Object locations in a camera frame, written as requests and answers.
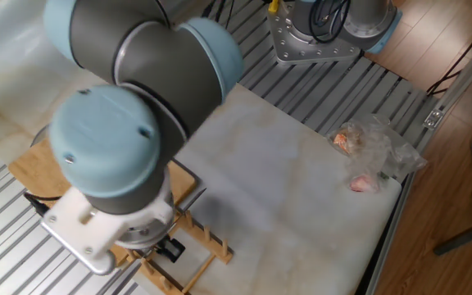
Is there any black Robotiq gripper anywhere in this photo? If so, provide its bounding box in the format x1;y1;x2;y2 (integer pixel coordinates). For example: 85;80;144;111
153;237;187;264

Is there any wooden peg rack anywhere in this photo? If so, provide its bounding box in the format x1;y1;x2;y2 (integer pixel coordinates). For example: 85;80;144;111
125;208;234;295

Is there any marble pattern table mat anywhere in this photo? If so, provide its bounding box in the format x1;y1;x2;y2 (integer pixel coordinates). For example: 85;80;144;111
0;0;403;295

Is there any bamboo cutting board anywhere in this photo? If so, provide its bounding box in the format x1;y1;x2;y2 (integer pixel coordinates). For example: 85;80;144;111
8;138;199;268

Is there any clear plastic bag with food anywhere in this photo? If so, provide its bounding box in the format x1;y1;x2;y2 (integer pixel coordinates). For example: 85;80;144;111
326;113;428;193

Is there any dark chair leg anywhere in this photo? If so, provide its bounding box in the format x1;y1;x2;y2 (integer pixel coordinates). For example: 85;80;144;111
432;215;472;257

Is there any aluminium frame beam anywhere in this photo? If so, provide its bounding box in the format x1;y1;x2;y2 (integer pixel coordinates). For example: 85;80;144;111
365;24;472;295

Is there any blue black cable bundle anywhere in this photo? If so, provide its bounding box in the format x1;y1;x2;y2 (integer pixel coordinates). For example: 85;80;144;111
308;0;352;44

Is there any black floor cable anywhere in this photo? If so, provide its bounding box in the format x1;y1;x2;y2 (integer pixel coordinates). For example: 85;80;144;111
426;11;472;98

